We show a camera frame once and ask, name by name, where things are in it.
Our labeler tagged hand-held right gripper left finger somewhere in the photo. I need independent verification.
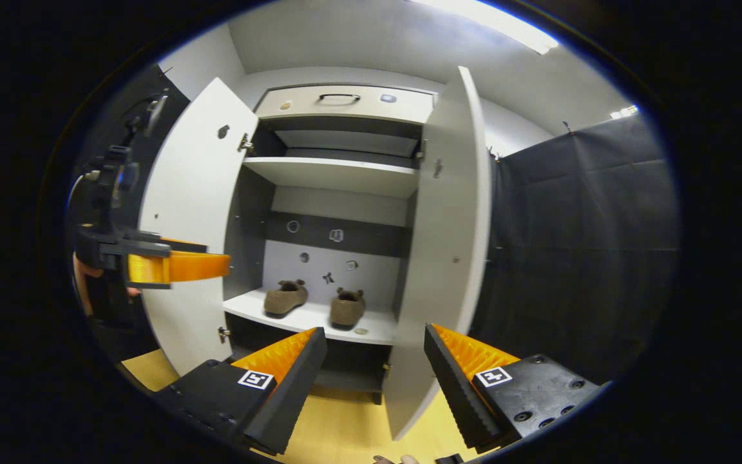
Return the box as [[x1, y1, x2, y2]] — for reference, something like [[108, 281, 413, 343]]
[[152, 327, 329, 456]]

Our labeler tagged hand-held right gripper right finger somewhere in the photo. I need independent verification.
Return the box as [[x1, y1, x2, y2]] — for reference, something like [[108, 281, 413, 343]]
[[423, 323, 607, 455]]

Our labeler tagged white shoe cabinet door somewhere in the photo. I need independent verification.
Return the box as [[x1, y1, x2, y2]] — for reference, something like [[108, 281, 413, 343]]
[[382, 66, 493, 443], [138, 77, 260, 378]]

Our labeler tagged brown fuzzy shoe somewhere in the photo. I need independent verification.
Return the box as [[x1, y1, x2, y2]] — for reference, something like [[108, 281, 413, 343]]
[[330, 287, 367, 329], [263, 279, 310, 318]]

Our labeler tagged white shoe cabinet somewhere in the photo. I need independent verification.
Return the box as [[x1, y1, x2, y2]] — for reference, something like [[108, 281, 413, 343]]
[[223, 84, 440, 405]]

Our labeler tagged dark grey cabinet shelf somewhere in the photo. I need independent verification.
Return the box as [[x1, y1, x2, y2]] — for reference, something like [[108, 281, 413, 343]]
[[313, 369, 385, 393]]

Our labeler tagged white cabinet shelf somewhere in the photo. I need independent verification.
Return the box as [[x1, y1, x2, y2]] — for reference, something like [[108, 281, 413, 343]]
[[242, 157, 421, 199], [223, 288, 399, 347]]

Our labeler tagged beige cabinet drawer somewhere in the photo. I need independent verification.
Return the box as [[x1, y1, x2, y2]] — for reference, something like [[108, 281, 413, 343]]
[[255, 85, 437, 126]]

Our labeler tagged black backdrop cloth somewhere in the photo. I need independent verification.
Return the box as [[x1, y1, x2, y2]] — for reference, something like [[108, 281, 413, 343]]
[[471, 115, 681, 387], [65, 64, 191, 363]]

